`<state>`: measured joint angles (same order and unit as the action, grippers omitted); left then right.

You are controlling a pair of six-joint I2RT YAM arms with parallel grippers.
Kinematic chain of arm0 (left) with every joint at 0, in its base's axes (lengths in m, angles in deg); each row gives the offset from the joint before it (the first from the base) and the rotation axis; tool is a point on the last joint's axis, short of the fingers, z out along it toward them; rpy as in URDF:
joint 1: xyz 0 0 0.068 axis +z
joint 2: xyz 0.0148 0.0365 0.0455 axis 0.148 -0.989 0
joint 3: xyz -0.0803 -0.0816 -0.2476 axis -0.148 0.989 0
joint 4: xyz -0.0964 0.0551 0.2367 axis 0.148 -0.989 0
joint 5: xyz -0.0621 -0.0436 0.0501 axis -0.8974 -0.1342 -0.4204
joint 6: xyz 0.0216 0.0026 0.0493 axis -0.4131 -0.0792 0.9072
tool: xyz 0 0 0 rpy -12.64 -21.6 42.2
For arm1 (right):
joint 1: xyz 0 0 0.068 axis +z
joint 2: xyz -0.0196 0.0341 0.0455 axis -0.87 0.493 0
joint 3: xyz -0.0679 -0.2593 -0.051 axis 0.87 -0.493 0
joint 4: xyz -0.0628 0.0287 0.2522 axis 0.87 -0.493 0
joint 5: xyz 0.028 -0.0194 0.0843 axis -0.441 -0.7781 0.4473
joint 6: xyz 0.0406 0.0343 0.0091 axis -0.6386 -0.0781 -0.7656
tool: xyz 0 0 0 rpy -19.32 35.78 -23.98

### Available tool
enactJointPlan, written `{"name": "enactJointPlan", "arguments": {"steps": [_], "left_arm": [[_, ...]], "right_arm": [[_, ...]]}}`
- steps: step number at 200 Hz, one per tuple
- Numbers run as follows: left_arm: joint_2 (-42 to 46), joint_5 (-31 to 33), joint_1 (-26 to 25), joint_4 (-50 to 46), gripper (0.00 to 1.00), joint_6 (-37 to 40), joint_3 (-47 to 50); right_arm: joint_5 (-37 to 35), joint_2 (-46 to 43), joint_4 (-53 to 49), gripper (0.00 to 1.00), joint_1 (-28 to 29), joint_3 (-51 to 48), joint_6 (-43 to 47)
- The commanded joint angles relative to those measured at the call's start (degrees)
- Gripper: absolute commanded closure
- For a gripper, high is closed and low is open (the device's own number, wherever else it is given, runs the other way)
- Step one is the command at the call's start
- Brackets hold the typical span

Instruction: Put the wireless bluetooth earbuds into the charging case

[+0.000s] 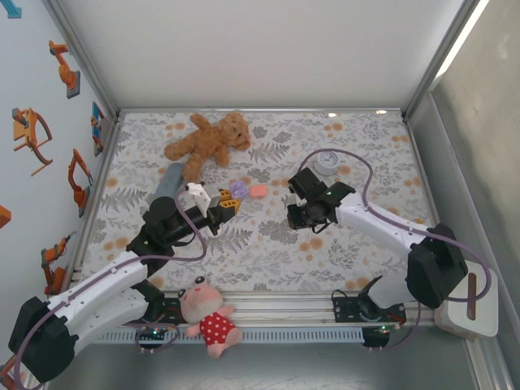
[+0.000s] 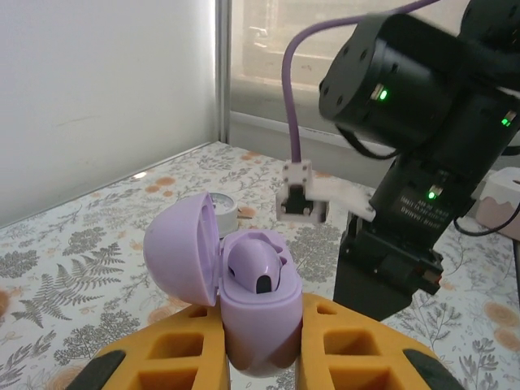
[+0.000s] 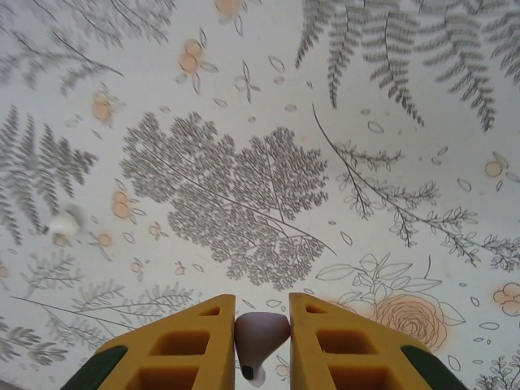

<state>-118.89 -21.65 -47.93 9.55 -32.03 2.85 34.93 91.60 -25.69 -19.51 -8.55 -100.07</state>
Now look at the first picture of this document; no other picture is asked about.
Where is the orange gripper claw sticker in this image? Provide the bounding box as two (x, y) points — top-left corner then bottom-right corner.
(11, 107), (54, 178)

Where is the aluminium side rail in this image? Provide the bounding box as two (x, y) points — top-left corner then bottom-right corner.
(67, 115), (123, 293)
(404, 115), (446, 292)

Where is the pink plush toy red dress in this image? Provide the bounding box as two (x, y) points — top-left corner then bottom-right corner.
(176, 275), (244, 359)

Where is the small black controller board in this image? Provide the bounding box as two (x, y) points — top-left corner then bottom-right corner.
(136, 323), (180, 339)
(362, 324), (397, 349)

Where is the aluminium frame post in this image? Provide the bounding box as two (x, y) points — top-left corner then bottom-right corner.
(401, 0), (488, 119)
(41, 0), (121, 121)

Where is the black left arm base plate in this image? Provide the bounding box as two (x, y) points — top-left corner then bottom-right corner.
(116, 297), (184, 325)

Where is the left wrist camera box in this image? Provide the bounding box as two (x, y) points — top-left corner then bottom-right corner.
(185, 181), (213, 212)

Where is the aluminium front rail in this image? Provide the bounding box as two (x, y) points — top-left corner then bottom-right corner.
(38, 290), (439, 328)

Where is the purple earbud case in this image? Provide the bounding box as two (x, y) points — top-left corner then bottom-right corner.
(229, 180), (249, 201)

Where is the white tissue box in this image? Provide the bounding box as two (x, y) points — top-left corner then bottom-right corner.
(433, 259), (500, 338)

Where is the white slotted cable duct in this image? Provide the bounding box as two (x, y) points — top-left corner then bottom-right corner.
(91, 327), (365, 345)

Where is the floral table mat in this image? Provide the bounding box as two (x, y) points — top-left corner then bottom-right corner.
(80, 111), (439, 293)

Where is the brown teddy bear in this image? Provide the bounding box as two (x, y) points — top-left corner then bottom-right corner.
(163, 112), (252, 184)

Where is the blue wall sticker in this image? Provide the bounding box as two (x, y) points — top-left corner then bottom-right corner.
(0, 0), (24, 20)

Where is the blue-grey pouch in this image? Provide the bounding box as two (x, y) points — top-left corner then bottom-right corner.
(156, 162), (187, 201)

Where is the aluminium back rail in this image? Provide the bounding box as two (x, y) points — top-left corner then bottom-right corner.
(117, 106), (407, 115)

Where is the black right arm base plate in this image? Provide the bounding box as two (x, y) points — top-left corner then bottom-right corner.
(331, 286), (407, 324)

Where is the white alarm clock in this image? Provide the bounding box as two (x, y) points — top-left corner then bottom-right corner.
(315, 149), (341, 176)

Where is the blue and orange machine sticker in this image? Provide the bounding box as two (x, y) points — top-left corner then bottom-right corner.
(90, 101), (107, 158)

